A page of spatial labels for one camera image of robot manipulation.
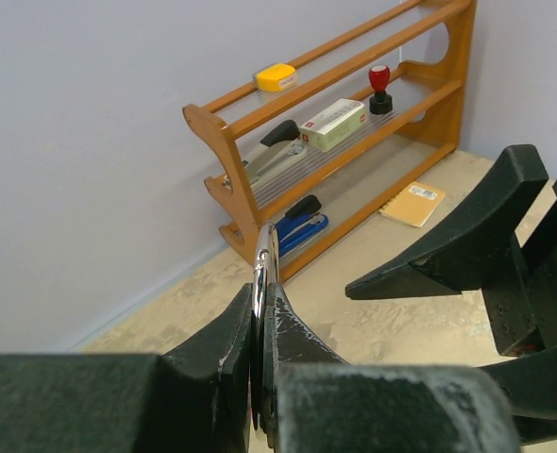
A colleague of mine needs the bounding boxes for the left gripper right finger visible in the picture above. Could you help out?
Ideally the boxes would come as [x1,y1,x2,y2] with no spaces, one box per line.
[262,283,521,452]

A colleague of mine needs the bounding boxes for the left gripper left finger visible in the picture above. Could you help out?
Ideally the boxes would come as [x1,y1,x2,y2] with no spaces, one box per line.
[0,285,251,452]

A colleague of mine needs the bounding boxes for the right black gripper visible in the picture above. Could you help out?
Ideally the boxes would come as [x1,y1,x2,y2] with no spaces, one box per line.
[345,144,557,444]

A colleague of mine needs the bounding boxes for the large silver keyring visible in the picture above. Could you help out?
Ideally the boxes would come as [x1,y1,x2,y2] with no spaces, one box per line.
[250,222,279,429]

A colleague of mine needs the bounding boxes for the blue black stapler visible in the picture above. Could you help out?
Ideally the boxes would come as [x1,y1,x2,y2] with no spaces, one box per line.
[276,194,329,258]

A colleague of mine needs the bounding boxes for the wooden shelf rack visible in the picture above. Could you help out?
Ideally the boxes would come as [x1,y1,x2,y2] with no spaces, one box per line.
[183,1,477,278]

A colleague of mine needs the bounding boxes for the red black stamp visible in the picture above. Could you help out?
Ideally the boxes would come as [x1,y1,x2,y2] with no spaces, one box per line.
[368,65,393,115]

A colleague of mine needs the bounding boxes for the grey black stapler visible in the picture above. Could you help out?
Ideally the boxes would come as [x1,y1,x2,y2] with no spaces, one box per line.
[242,120,308,189]

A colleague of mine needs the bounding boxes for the white green box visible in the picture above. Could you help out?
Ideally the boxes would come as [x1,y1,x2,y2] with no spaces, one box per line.
[299,98,368,152]

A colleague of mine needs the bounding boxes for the yellow tape measure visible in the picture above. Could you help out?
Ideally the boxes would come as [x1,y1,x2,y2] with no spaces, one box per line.
[253,63,297,92]

